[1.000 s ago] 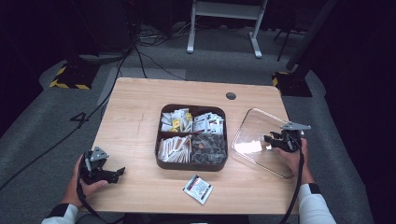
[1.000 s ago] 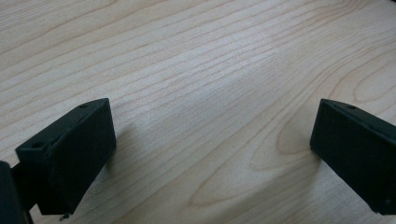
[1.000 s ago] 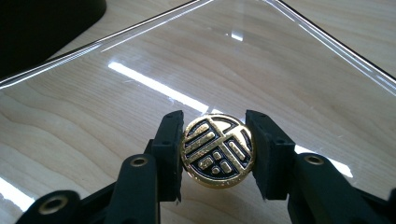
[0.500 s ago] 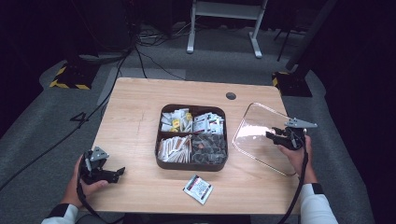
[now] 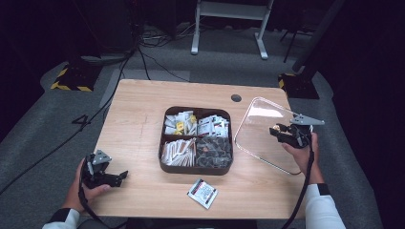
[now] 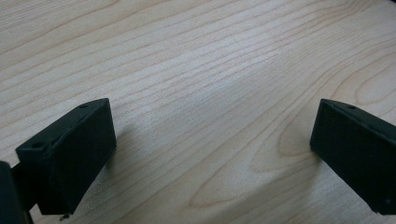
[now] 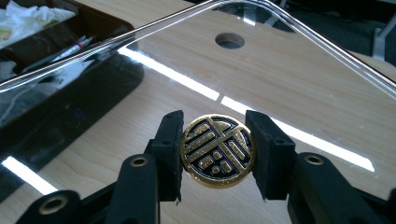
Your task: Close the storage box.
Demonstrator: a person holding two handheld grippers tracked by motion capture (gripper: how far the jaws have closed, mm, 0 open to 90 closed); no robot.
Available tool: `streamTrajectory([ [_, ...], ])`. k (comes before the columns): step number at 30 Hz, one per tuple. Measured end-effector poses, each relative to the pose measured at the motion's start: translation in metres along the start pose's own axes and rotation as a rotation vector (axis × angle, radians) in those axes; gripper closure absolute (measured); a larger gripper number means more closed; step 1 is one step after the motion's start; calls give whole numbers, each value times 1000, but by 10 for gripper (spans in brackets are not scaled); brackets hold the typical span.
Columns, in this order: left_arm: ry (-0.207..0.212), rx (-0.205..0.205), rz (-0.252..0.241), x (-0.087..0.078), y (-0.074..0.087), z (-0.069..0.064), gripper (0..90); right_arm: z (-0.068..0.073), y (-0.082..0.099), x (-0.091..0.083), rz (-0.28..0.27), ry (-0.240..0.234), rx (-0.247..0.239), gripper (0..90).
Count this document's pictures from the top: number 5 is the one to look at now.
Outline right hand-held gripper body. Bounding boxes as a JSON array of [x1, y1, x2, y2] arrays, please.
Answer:
[[281, 114, 326, 150]]

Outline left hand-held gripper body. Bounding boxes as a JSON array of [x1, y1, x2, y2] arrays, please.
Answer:
[[81, 149, 113, 190]]

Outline clear plastic box lid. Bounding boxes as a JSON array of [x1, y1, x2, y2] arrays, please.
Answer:
[[233, 96, 315, 177]]

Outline pile of white red sachets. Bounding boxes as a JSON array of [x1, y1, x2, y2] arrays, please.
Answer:
[[197, 114, 230, 138]]

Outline brown compartment box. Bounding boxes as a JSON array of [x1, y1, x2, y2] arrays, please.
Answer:
[[158, 106, 235, 177]]

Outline white red-black printed packet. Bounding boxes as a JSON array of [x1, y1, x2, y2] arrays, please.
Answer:
[[186, 177, 220, 211]]

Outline person's left hand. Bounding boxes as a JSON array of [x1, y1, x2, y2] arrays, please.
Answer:
[[61, 158, 112, 214]]

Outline person's right hand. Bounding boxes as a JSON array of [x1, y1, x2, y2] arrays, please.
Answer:
[[281, 132, 325, 186]]

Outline black yellow striped stand base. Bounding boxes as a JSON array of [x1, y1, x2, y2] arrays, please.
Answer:
[[50, 61, 103, 94], [277, 72, 320, 100]]

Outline pile of white brown sticks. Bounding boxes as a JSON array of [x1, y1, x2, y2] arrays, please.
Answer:
[[160, 137, 197, 168]]

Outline pile of black packets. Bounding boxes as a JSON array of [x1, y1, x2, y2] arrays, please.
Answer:
[[195, 135, 233, 169]]

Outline pile of yellow white packets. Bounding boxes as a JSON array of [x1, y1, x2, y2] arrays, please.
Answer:
[[163, 110, 199, 136]]

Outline person's dark pants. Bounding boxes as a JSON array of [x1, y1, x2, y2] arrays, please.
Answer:
[[77, 218, 258, 229]]

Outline black tripod legs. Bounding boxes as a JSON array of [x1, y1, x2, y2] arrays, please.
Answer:
[[280, 28, 311, 64]]

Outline black slanted stand pole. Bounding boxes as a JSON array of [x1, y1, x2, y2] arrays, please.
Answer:
[[290, 0, 347, 73]]

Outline long black floor cable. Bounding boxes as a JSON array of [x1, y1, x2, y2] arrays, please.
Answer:
[[0, 47, 137, 197]]

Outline right hand-held gripper cable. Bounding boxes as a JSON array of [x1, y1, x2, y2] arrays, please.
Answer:
[[280, 125, 317, 229]]

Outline thin black floor cable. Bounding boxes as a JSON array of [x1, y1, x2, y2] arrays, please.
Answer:
[[138, 47, 191, 84]]

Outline white metal desk frame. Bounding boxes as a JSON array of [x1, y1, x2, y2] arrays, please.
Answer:
[[190, 0, 275, 61]]

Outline bundle of floor cables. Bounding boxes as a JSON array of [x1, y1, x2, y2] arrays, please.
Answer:
[[139, 21, 200, 49]]

